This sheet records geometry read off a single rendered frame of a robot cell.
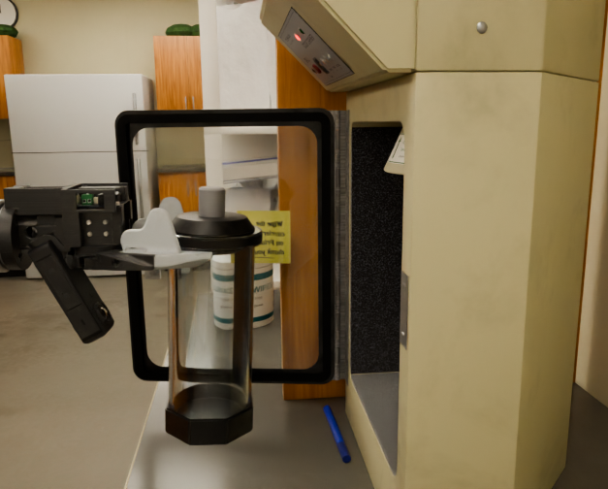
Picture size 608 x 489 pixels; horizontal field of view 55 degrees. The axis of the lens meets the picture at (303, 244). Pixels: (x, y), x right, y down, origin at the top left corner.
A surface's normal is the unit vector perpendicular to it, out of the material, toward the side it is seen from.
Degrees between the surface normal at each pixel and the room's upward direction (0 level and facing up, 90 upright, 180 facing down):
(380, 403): 0
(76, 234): 89
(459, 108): 90
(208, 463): 0
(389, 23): 90
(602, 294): 90
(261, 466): 0
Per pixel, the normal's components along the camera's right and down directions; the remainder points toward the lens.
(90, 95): 0.11, 0.20
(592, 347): -0.99, 0.04
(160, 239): -0.26, 0.19
